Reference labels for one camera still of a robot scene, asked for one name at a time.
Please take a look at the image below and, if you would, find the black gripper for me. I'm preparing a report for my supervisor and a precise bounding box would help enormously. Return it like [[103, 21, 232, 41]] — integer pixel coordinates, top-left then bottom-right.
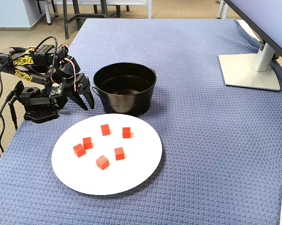
[[61, 70, 95, 111]]

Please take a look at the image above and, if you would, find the white round plate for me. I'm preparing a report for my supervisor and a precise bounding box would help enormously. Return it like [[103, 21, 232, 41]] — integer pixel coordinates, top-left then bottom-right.
[[51, 113, 163, 196]]

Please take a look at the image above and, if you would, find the black metal bucket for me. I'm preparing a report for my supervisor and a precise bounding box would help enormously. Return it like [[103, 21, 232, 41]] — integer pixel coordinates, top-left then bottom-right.
[[91, 62, 157, 117]]

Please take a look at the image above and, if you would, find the light grey furniture leg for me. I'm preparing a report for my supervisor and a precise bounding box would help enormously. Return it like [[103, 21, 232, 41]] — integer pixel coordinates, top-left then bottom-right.
[[42, 0, 53, 26]]

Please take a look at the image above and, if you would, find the white table leg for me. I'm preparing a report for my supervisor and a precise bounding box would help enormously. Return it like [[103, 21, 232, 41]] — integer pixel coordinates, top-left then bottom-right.
[[146, 0, 153, 19], [217, 0, 230, 20]]

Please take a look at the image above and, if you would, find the blue woven table cloth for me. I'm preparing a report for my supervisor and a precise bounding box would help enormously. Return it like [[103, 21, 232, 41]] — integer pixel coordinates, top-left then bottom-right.
[[0, 18, 282, 225]]

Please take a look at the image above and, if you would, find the silver monitor stand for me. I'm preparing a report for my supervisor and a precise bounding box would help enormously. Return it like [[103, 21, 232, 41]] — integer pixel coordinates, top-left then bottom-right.
[[218, 38, 282, 92]]

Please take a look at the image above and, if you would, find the computer monitor screen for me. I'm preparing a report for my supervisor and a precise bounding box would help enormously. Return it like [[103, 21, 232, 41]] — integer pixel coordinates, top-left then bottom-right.
[[223, 0, 282, 59]]

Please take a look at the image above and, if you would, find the red white gripper servo wire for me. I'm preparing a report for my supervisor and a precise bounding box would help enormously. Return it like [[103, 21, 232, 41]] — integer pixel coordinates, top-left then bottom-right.
[[61, 56, 77, 92]]

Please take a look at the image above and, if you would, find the thin black camera cable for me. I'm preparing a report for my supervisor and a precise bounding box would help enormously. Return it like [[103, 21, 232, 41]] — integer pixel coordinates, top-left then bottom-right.
[[34, 35, 59, 83]]

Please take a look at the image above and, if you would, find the dark metal table frame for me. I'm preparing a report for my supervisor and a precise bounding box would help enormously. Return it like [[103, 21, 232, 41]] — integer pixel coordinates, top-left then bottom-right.
[[62, 0, 122, 40]]

